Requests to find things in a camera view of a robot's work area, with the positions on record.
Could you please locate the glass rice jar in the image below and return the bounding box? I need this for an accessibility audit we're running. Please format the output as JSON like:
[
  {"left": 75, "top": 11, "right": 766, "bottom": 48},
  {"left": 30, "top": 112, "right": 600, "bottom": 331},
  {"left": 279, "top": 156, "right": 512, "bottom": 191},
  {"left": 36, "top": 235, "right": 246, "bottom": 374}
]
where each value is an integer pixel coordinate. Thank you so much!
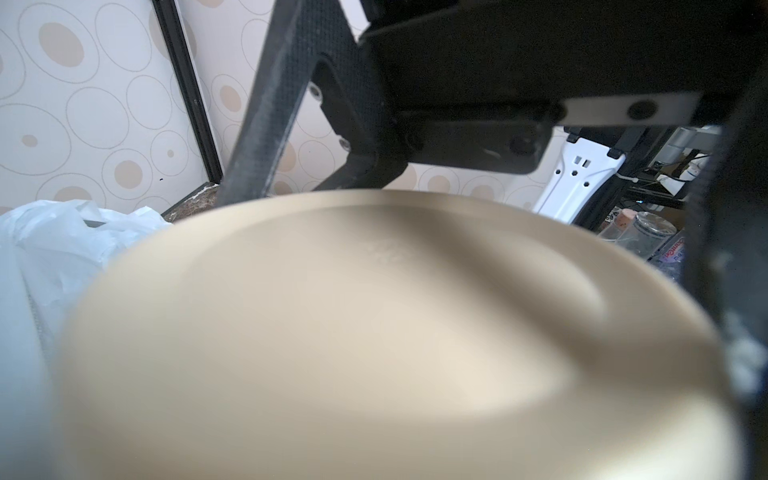
[{"left": 53, "top": 188, "right": 748, "bottom": 480}]

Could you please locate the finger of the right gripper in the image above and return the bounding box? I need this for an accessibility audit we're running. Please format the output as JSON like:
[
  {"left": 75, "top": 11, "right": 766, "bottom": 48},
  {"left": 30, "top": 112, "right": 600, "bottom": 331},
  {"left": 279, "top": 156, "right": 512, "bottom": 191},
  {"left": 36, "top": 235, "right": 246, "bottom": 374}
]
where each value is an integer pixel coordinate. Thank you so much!
[{"left": 217, "top": 1, "right": 372, "bottom": 207}]

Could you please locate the beige jar lid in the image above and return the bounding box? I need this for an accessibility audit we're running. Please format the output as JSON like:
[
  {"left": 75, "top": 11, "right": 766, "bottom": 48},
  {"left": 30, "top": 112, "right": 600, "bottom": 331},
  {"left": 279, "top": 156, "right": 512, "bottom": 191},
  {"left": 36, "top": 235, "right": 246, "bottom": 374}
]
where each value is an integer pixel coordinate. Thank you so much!
[{"left": 53, "top": 188, "right": 748, "bottom": 480}]

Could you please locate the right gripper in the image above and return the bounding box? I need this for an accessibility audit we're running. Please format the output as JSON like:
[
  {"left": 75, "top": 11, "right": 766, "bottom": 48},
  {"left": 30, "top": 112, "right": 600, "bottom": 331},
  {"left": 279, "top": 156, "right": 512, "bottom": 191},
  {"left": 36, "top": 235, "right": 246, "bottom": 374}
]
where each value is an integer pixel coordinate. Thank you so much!
[{"left": 322, "top": 1, "right": 767, "bottom": 190}]

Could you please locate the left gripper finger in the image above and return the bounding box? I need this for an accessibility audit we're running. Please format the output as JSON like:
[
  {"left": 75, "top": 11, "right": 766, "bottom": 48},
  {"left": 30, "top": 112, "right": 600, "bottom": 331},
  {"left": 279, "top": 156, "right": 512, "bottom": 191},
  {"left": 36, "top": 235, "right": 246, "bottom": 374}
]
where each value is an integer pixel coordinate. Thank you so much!
[{"left": 683, "top": 68, "right": 767, "bottom": 479}]

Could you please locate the white plastic bin liner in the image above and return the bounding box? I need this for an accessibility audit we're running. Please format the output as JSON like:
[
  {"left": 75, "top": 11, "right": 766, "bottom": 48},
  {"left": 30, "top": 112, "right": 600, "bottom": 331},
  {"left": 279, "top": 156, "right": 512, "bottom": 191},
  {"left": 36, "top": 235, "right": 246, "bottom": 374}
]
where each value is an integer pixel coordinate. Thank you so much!
[{"left": 1, "top": 200, "right": 169, "bottom": 479}]

